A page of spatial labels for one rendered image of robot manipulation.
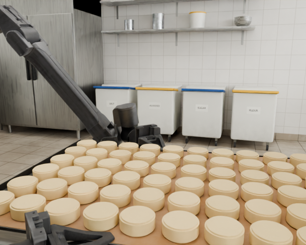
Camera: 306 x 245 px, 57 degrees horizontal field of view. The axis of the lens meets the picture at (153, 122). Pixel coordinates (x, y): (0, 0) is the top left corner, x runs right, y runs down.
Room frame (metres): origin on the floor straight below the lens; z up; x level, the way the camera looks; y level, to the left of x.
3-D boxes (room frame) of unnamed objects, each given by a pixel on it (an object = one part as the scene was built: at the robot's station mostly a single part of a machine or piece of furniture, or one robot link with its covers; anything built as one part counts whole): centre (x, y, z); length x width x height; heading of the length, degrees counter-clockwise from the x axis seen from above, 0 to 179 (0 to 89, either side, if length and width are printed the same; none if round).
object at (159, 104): (4.11, -0.10, 0.39); 0.64 x 0.54 x 0.77; 164
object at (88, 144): (0.71, 0.17, 0.91); 0.05 x 0.05 x 0.02
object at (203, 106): (3.93, -0.72, 0.39); 0.64 x 0.54 x 0.77; 162
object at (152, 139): (0.73, -0.01, 0.89); 0.09 x 0.07 x 0.07; 32
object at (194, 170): (0.52, -0.08, 0.91); 0.05 x 0.05 x 0.02
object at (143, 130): (0.79, 0.03, 0.90); 0.07 x 0.07 x 0.10; 32
